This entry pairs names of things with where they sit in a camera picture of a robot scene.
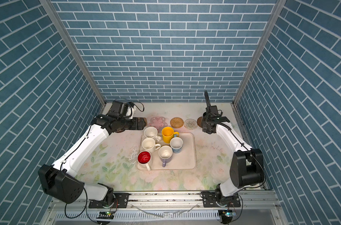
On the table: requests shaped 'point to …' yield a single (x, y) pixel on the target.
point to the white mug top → (151, 132)
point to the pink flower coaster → (159, 123)
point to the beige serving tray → (185, 160)
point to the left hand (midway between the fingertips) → (143, 123)
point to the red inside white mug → (144, 158)
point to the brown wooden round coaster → (199, 122)
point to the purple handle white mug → (165, 153)
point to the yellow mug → (168, 133)
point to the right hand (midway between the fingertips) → (210, 127)
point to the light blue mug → (176, 143)
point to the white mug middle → (149, 144)
